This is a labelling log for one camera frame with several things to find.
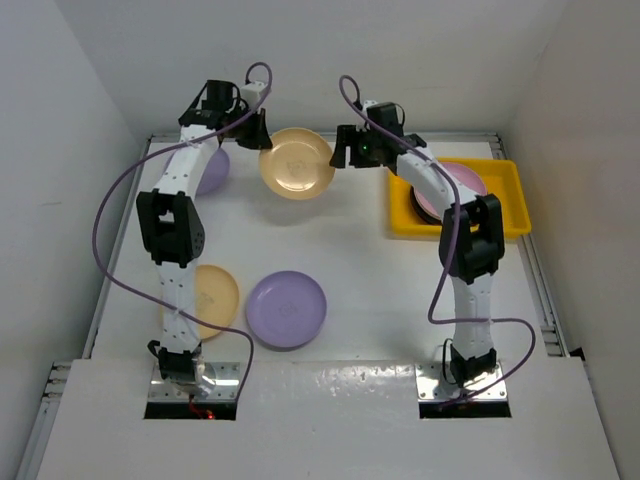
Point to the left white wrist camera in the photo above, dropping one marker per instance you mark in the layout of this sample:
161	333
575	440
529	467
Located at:
252	93

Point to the yellow plastic plate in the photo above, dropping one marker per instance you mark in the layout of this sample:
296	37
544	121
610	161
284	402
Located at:
297	167

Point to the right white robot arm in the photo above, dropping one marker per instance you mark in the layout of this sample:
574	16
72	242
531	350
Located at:
471	242

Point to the steel rimmed plate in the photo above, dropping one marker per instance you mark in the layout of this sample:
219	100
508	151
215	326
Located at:
425	217

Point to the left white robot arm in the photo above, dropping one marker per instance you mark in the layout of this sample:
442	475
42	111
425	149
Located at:
172	231

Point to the pink plastic plate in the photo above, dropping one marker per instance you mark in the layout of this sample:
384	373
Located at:
466	176

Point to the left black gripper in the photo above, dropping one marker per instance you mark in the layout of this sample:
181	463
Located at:
260	138

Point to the yellow plastic bin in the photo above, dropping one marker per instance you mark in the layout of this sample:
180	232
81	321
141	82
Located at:
499	176

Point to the purple plastic plate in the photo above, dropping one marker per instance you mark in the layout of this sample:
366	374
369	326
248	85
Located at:
286	310

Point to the metal base plate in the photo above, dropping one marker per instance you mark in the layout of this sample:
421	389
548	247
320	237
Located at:
433	387
215	383

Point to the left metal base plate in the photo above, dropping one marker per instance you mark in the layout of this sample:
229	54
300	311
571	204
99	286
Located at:
215	383

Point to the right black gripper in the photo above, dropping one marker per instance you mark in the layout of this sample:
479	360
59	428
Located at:
350	136

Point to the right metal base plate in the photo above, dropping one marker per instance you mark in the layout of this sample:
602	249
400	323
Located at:
433	387

